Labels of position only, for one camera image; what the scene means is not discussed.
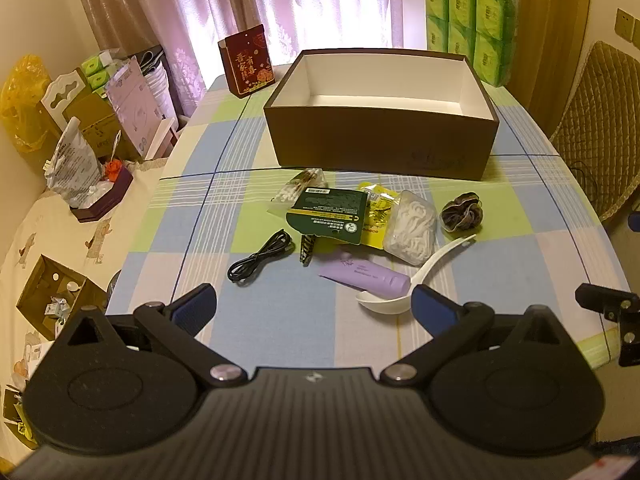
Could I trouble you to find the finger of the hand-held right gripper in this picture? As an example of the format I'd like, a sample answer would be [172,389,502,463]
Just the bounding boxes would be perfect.
[575,282,640,367]

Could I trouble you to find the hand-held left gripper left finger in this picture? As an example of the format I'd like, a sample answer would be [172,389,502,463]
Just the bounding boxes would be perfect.
[52,282,249,388]

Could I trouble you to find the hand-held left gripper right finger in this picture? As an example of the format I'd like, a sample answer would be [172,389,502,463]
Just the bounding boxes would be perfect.
[380,282,578,388]

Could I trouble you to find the white spoon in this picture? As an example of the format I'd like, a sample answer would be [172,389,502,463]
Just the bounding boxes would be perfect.
[356,234,478,317]

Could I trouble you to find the purple tube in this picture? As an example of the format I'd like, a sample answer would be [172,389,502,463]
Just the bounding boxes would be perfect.
[319,255,412,297]

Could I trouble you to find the clear floss pick box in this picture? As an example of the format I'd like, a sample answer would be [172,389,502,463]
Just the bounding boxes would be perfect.
[382,190,438,267]

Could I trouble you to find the dark hair scrunchie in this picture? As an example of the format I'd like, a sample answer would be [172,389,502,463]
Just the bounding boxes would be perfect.
[440,192,485,233]

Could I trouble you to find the black cable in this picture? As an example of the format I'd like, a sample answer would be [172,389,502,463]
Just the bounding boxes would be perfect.
[227,229,295,287]

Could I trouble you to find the yellow snack packet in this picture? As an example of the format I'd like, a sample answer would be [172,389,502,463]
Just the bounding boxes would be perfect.
[356,182,403,248]

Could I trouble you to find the striped hair claw clip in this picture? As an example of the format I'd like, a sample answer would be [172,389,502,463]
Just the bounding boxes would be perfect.
[298,232,317,267]

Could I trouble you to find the dark green card packet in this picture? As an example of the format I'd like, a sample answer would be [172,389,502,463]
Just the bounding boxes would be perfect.
[286,187,370,245]

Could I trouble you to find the cotton swab bag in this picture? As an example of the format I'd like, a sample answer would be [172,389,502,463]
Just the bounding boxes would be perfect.
[267,167,327,218]

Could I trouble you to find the brown cardboard box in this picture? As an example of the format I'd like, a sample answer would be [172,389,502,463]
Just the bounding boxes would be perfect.
[263,49,499,181]

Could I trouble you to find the checked cloth desktop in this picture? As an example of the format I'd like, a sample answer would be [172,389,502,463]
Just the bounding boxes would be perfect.
[105,72,631,368]

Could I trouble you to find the dark red tray box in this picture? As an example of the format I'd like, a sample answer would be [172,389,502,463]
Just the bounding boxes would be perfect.
[70,160,135,223]

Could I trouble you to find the open brown carton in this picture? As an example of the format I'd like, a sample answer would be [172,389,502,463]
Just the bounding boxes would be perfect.
[16,254,108,342]

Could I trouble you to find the white plastic bag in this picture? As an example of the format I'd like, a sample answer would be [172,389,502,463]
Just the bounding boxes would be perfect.
[42,117,103,208]

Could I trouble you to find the brown closed carton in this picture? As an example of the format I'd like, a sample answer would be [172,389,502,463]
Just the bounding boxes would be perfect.
[65,92,146,161]

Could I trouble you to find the small open cardboard box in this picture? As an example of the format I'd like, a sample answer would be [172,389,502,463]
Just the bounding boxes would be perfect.
[2,385,41,451]

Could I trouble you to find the purple paper bag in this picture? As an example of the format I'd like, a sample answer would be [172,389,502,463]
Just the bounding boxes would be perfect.
[106,57,176,158]

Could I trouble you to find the white paper bag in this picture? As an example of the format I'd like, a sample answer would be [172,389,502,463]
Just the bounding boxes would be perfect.
[144,47,177,121]

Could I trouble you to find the red gift box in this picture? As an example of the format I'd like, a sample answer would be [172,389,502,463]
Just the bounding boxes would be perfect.
[218,24,277,98]

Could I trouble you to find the white cardboard cutout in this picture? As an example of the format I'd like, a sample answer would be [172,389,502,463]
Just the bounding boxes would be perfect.
[41,70,93,126]

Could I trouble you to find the yellow plastic bag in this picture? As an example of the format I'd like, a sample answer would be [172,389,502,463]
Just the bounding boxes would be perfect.
[0,55,53,153]

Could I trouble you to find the plain brown curtain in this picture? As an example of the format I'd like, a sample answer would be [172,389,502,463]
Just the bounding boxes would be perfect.
[515,0,608,121]

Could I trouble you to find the stack of green tissue packs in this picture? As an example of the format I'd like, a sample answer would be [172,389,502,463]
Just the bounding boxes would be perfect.
[422,0,521,86]

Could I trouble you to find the brown lace curtain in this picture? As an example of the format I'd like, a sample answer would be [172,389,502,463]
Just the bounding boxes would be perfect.
[67,0,171,61]

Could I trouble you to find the purple sheer curtain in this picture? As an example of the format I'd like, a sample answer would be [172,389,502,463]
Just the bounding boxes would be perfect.
[150,0,426,106]

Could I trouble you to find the thin black cord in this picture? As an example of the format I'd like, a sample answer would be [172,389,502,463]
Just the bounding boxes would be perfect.
[572,160,601,196]

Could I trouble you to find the wall switch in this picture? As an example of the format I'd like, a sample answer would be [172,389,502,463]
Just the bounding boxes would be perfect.
[615,8,640,46]

